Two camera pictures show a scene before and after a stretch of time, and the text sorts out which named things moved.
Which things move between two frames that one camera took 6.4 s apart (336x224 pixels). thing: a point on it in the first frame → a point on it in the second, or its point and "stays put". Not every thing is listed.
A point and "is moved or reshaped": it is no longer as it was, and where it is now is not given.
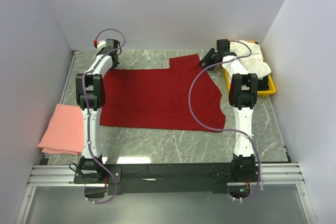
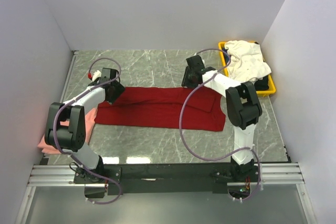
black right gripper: (206, 59) → (185, 83)
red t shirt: (159, 97) is moved or reshaped
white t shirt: (254, 63) stays put
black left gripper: (115, 66) → (119, 88)
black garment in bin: (263, 84) stays put
